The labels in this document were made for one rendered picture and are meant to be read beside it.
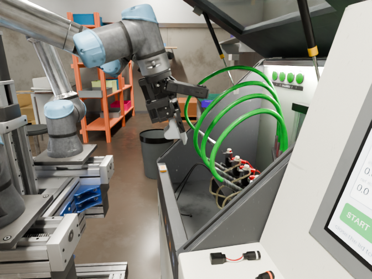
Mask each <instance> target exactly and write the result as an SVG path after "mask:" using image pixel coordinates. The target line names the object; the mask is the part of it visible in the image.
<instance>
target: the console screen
mask: <svg viewBox="0 0 372 279"><path fill-rule="evenodd" d="M309 233H310V234H311V235H312V236H313V237H314V238H315V239H316V240H317V241H318V242H319V243H320V244H321V245H322V246H323V247H324V248H325V249H326V250H327V251H328V252H329V253H330V254H331V255H332V256H333V257H334V258H335V259H336V260H337V261H338V262H339V263H340V264H341V265H343V266H344V267H345V268H346V269H347V270H348V271H349V272H350V273H351V274H352V275H353V276H354V277H355V278H356V279H372V83H371V85H370V88H369V90H368V93H367V95H366V97H365V100H364V102H363V104H362V107H361V109H360V111H359V114H358V116H357V118H356V121H355V124H354V126H353V128H352V131H351V133H350V135H349V138H348V140H347V142H346V144H345V147H344V149H343V152H342V154H341V157H340V159H339V161H338V164H337V166H336V168H335V171H334V173H333V175H332V178H331V180H330V182H329V185H328V187H327V190H326V191H325V194H324V197H323V199H322V201H321V204H320V206H319V208H318V211H317V213H316V215H315V218H314V220H313V223H312V225H311V228H310V230H309Z"/></svg>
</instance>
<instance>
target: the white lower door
mask: <svg viewBox="0 0 372 279"><path fill-rule="evenodd" d="M158 215H159V234H160V250H161V279H173V273H172V267H171V261H170V257H169V250H168V244H167V238H166V232H165V228H164V222H163V215H162V209H161V203H160V199H159V194H158Z"/></svg>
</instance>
